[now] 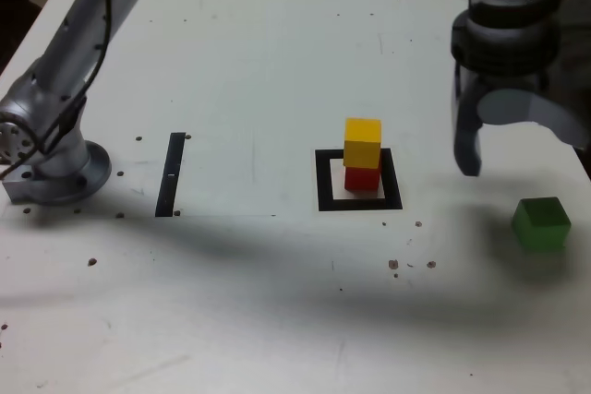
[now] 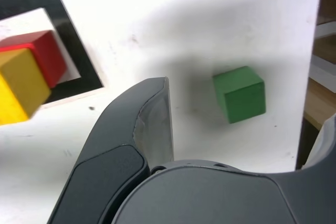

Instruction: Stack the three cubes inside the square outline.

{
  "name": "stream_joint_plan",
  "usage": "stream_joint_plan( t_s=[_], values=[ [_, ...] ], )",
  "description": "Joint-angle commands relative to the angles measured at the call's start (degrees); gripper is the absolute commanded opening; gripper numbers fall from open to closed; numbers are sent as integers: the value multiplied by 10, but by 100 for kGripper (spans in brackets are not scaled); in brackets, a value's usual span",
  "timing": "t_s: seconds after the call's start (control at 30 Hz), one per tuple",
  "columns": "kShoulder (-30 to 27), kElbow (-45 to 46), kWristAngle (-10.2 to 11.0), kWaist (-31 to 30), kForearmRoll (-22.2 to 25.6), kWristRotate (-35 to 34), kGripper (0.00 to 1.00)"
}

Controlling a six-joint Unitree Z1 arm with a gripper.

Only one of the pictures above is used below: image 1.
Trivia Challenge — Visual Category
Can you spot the green cube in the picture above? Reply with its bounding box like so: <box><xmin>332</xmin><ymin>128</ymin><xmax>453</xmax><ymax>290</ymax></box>
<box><xmin>511</xmin><ymin>196</ymin><xmax>573</xmax><ymax>255</ymax></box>

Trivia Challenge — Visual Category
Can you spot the black cable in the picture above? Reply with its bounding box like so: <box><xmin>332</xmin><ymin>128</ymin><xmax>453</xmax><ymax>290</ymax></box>
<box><xmin>2</xmin><ymin>0</ymin><xmax>116</xmax><ymax>181</ymax></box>

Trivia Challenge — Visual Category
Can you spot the yellow cube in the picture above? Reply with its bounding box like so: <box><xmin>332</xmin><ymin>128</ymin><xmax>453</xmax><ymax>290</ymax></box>
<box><xmin>343</xmin><ymin>116</ymin><xmax>384</xmax><ymax>170</ymax></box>

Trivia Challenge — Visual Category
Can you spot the black tape square outline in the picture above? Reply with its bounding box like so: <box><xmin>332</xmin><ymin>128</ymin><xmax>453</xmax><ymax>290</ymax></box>
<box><xmin>314</xmin><ymin>147</ymin><xmax>404</xmax><ymax>213</ymax></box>

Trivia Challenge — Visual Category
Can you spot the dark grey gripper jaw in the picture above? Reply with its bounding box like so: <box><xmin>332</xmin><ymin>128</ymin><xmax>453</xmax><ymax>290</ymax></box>
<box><xmin>451</xmin><ymin>65</ymin><xmax>487</xmax><ymax>178</ymax></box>

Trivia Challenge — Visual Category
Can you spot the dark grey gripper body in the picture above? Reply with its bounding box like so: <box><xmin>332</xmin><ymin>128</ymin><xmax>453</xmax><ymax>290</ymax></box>
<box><xmin>455</xmin><ymin>63</ymin><xmax>556</xmax><ymax>101</ymax></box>

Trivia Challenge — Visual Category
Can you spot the red cube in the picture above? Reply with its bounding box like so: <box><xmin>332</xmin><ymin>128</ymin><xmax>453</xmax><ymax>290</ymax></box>
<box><xmin>344</xmin><ymin>164</ymin><xmax>382</xmax><ymax>193</ymax></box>

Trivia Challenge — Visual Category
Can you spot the black tape strip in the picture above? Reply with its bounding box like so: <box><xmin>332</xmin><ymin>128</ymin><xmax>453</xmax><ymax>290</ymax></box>
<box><xmin>154</xmin><ymin>131</ymin><xmax>187</xmax><ymax>219</ymax></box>

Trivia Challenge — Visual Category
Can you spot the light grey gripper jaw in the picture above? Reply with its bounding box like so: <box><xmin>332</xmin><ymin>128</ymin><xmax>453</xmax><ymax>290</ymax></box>
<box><xmin>476</xmin><ymin>88</ymin><xmax>591</xmax><ymax>151</ymax></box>

